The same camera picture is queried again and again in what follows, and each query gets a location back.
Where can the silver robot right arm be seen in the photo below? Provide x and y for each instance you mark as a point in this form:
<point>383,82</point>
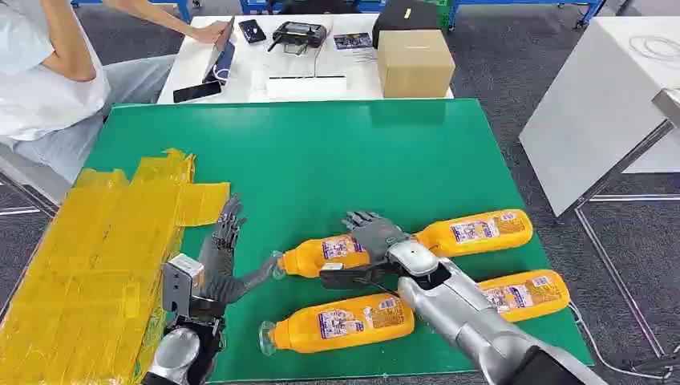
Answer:
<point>467,319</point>

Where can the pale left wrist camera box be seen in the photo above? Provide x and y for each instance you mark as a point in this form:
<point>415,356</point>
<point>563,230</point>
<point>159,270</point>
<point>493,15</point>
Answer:
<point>178,281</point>

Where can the brown cardboard box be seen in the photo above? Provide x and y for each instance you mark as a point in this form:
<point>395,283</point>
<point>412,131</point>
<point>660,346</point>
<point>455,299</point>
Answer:
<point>414,66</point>

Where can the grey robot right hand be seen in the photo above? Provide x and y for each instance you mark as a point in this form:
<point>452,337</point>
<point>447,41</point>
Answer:
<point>380,236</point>

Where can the white desk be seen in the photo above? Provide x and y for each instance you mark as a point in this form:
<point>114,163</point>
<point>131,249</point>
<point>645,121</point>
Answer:
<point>350,74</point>

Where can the green table mat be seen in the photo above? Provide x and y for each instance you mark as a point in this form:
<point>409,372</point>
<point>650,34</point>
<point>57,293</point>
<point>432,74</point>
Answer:
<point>345,159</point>

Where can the blue metal rack frame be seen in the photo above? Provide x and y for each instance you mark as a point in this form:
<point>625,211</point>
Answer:
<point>510,2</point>
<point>183,8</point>

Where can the yellow taped sheet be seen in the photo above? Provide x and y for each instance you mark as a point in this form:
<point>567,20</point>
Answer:
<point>90,255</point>

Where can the black smartphone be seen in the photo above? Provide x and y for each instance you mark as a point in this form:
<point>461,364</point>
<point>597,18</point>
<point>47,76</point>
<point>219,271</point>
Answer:
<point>196,92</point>
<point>252,31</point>

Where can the tablet with blue case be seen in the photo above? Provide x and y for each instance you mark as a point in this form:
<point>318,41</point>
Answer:
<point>219,50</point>

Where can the black bag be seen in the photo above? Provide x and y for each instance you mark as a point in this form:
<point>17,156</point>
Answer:
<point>403,18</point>

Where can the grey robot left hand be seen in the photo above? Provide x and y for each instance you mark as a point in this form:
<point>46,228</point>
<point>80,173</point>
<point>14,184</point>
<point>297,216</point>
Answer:
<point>218,265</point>

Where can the long white box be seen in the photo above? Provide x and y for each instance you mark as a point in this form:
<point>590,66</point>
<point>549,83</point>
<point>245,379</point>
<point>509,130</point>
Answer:
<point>305,87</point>

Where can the steel table frame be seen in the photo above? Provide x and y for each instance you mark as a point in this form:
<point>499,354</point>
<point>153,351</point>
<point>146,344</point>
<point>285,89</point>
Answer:
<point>621,164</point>

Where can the person's left hand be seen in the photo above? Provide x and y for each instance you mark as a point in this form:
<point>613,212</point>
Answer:
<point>208,32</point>

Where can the printed photo card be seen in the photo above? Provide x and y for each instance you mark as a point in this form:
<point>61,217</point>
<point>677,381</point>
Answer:
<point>352,41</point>

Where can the dark right wrist camera box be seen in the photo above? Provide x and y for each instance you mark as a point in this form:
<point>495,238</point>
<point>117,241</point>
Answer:
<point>345,277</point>

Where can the green plastic crate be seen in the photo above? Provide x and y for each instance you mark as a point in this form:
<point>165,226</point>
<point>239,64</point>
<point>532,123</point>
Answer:
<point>444,13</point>

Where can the person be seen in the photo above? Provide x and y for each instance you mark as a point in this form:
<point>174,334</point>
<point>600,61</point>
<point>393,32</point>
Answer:
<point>42,95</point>

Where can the white side table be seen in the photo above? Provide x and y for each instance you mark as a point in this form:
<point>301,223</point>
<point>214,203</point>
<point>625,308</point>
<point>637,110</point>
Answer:
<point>600,106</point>

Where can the orange detergent bottle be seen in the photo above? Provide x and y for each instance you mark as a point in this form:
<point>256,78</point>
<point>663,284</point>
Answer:
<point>308,259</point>
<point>478,232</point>
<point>526,296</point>
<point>340,324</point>

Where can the black remote controller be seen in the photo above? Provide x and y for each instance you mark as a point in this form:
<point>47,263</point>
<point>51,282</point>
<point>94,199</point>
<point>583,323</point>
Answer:
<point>298,34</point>

